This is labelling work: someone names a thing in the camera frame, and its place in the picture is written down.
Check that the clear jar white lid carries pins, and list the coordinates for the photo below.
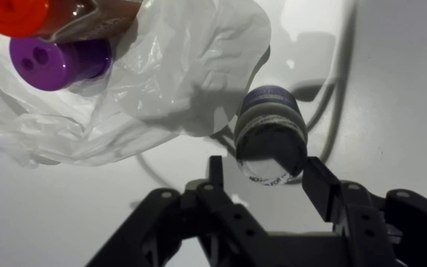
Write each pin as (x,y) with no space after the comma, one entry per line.
(270,128)

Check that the purple plastic cylinder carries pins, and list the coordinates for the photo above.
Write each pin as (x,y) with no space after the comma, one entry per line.
(50,61)

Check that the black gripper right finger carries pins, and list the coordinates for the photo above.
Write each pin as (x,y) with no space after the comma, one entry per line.
(371,227)

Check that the white plastic bag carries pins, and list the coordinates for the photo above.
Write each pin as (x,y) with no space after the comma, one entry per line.
(173,64)

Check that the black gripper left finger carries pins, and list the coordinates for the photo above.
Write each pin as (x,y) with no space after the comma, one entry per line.
(193,223)

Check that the red lid spice jar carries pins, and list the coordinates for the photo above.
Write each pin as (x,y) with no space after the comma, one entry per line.
(15,15)

